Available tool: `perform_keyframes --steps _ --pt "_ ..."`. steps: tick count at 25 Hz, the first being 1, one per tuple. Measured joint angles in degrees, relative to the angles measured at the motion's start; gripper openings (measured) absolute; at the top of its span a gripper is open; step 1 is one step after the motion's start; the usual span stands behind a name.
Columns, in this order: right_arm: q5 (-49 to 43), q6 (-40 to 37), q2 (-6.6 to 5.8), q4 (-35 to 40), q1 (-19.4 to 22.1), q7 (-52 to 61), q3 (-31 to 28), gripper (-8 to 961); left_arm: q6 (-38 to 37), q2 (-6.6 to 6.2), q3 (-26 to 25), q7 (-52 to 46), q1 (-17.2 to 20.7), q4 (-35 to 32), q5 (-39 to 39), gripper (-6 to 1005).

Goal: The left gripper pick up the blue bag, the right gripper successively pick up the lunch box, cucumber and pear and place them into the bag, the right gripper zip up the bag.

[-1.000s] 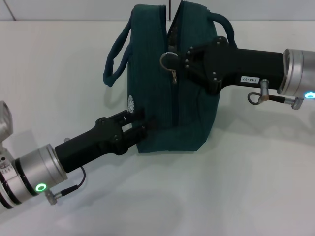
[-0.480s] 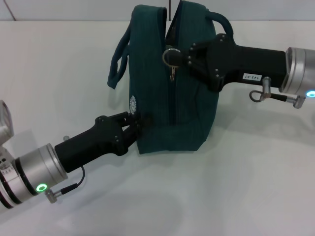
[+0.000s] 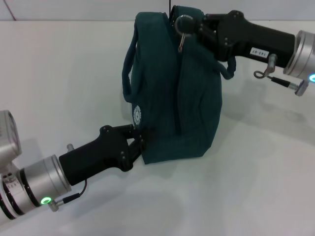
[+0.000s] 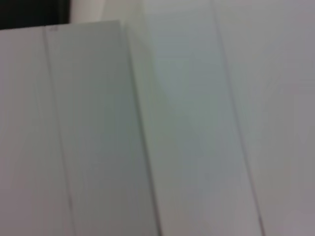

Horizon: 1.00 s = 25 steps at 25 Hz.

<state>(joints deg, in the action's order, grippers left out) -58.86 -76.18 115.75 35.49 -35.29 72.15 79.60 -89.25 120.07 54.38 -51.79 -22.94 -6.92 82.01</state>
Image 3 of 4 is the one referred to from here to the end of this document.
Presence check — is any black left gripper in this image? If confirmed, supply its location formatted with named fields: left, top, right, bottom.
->
left=59, top=124, right=156, bottom=186

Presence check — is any dark teal insulated bag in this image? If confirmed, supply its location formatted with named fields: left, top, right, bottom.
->
left=122, top=4, right=237, bottom=165

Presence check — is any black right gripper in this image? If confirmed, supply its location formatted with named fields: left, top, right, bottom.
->
left=179, top=10, right=295, bottom=68

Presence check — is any gripper cable with plug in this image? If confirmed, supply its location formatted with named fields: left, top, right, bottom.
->
left=48, top=179, right=87, bottom=212
left=253, top=54, right=311, bottom=97

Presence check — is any left gripper cable with plug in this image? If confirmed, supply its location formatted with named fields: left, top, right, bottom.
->
left=48, top=179, right=87, bottom=212

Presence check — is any right gripper cable with plug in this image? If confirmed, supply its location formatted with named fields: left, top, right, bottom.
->
left=253, top=54, right=311, bottom=97

